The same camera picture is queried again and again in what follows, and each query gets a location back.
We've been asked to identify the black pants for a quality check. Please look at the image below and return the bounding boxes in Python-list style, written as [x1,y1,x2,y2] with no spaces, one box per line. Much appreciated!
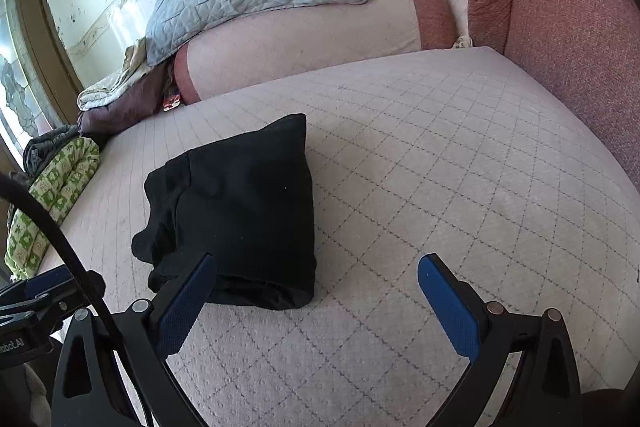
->
[131,114,317,310]

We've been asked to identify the green patterned rolled quilt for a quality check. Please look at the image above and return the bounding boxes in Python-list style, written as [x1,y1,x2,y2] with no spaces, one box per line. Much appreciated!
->
[4,136,100,280]

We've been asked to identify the dark grey folded cloth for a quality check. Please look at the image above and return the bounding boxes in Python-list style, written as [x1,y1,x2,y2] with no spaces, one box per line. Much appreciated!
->
[23,124,79,178]

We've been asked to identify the dark maroon folded cloth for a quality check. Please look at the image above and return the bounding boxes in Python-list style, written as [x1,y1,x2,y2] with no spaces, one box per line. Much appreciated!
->
[78,61,174,138]

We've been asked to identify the red white blue packet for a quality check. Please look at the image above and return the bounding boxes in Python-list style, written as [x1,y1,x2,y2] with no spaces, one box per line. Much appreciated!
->
[163,89,181,112]

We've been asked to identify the cream folded cloth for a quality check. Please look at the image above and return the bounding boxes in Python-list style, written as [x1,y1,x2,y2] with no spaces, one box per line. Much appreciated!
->
[76,37,151,112]

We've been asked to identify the red side cushion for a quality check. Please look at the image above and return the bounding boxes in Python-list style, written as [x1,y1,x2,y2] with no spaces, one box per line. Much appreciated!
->
[468,0,639,183]

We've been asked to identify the pink bolster cushion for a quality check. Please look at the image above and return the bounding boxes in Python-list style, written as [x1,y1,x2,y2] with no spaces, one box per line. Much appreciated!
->
[174,0,458,104]

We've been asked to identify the black cable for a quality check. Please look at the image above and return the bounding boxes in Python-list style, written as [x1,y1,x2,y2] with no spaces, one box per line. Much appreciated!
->
[0,173,156,427]

